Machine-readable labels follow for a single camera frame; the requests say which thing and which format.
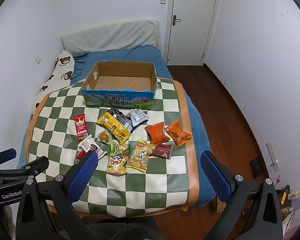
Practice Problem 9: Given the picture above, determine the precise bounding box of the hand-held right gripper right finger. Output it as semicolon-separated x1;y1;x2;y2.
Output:
201;151;283;240

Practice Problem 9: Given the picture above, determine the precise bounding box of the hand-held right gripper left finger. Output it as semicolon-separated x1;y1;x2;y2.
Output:
15;151;100;240

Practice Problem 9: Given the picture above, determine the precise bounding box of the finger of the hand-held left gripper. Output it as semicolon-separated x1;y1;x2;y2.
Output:
0;149;17;168
0;156;49;180

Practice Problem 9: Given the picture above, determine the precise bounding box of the white wafer biscuit packet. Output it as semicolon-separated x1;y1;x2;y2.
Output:
77;135;108;159

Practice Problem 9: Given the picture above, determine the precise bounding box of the panda print snack packet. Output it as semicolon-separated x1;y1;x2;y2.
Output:
105;155;129;175

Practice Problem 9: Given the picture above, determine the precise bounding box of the green candy packet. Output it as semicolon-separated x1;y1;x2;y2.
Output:
109;140;130;158

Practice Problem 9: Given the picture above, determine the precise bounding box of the yellow biscuit packet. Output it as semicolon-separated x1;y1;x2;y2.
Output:
96;112;132;142

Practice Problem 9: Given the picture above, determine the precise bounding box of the yellow rice cracker packet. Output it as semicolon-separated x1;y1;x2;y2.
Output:
125;139;157;172

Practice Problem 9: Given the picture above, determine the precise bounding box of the black snack packet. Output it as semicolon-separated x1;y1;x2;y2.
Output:
106;107;135;133

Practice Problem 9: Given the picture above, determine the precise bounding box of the silver grey snack packet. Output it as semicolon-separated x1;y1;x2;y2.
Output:
129;109;150;127

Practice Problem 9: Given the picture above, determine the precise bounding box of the cardboard box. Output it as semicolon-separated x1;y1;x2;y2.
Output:
81;60;157;110

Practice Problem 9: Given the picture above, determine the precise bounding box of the small black box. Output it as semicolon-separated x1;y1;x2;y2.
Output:
249;157;264;178

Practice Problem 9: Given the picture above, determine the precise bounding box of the small orange jelly cup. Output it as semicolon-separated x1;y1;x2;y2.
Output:
96;130;112;144

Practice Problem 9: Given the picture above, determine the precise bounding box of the long red sausage packet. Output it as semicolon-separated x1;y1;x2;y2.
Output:
74;114;89;144

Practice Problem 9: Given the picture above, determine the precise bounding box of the orange snack packet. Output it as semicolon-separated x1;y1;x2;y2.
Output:
164;120;192;147
145;121;171;145

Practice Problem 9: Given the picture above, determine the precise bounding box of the dark red snack packet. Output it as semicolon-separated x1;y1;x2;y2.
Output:
150;144;173;160

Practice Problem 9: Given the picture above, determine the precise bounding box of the white power strip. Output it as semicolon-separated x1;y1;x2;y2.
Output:
266;141;280;172

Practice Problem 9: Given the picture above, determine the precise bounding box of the floor clutter pile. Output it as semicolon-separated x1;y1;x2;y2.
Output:
275;177;300;240

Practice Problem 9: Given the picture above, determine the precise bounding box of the white bear print pillow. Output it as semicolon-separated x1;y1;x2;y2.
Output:
31;50;75;115

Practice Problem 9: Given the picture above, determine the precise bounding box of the blue bed sheet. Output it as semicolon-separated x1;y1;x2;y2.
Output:
16;44;218;207

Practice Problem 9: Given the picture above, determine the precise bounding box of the grey quilted pillow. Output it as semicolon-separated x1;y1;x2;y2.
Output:
61;19;160;55

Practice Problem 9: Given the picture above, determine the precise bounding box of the white door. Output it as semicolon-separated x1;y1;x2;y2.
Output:
166;0;219;67

